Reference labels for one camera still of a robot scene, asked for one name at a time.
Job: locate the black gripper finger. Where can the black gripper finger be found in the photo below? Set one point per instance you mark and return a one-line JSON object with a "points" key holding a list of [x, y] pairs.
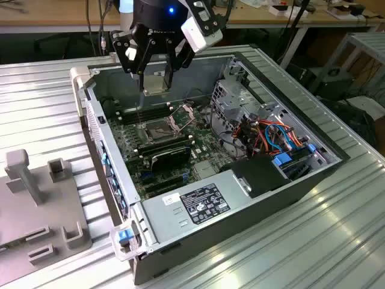
{"points": [[120, 45], [171, 60]]}

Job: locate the square CPU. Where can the square CPU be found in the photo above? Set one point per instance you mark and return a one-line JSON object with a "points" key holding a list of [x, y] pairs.
{"points": [[155, 85]]}

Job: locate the black RAM slot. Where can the black RAM slot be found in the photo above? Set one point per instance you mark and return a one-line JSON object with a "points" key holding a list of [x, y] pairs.
{"points": [[144, 116], [141, 110], [164, 148], [162, 143]]}

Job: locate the CPU socket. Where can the CPU socket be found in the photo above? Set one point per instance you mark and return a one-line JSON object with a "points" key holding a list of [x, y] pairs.
{"points": [[159, 134]]}

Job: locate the black expansion slot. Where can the black expansion slot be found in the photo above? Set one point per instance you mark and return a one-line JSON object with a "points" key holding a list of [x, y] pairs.
{"points": [[165, 188], [164, 180]]}

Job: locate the silver perforated drive cage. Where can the silver perforated drive cage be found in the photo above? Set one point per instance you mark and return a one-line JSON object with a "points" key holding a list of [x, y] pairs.
{"points": [[231, 103]]}

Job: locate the wooden desk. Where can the wooden desk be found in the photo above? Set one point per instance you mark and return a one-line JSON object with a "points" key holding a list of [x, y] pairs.
{"points": [[45, 18]]}

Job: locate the green motherboard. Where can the green motherboard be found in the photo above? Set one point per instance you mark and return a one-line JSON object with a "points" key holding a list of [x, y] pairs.
{"points": [[200, 140]]}

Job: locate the black graphics card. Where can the black graphics card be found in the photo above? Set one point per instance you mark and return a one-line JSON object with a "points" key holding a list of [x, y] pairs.
{"points": [[171, 158]]}

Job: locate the silver chipset heatsink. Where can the silver chipset heatsink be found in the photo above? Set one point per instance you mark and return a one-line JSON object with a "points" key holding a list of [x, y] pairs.
{"points": [[204, 169]]}

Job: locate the black plastic shroud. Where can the black plastic shroud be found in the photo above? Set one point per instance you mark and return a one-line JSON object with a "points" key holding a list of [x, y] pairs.
{"points": [[258, 174]]}

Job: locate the hard disk in blue carrier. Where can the hard disk in blue carrier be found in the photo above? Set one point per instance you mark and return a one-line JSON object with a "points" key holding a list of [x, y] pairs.
{"points": [[284, 159]]}

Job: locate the silver power supply box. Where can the silver power supply box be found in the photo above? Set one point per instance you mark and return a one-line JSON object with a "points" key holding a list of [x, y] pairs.
{"points": [[162, 216]]}

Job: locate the brown cardboard box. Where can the brown cardboard box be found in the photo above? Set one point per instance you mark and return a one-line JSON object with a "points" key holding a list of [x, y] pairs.
{"points": [[340, 12]]}

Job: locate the open black PC case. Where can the open black PC case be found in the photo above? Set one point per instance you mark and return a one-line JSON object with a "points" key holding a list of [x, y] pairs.
{"points": [[240, 228]]}

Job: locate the blue case latch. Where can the blue case latch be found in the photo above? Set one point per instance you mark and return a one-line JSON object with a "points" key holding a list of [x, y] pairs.
{"points": [[124, 236]]}

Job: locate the grey parts rack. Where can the grey parts rack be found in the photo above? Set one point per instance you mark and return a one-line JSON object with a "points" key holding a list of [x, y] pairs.
{"points": [[36, 216]]}

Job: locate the small black device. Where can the small black device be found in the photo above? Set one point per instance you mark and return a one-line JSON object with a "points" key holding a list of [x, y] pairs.
{"points": [[358, 10]]}

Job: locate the black plastic crate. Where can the black plastic crate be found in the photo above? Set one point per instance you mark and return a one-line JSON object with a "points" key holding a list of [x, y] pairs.
{"points": [[355, 126]]}

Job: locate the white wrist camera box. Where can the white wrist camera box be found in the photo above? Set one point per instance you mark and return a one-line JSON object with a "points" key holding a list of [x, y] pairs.
{"points": [[198, 36]]}

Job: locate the black camera bracket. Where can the black camera bracket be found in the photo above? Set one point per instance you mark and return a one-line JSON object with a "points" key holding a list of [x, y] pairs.
{"points": [[215, 21]]}

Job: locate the small black case switch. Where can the small black case switch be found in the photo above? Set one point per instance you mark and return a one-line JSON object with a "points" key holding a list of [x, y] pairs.
{"points": [[101, 119]]}

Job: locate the silver disk bay frame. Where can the silver disk bay frame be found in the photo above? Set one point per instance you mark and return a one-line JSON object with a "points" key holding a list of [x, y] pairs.
{"points": [[276, 113]]}

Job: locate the grey metal shelf frame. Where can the grey metal shelf frame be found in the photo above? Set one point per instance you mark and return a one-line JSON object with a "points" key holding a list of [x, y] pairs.
{"points": [[370, 40]]}

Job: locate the clear plastic case bracket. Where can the clear plastic case bracket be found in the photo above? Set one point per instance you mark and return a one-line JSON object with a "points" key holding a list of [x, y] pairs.
{"points": [[120, 254]]}

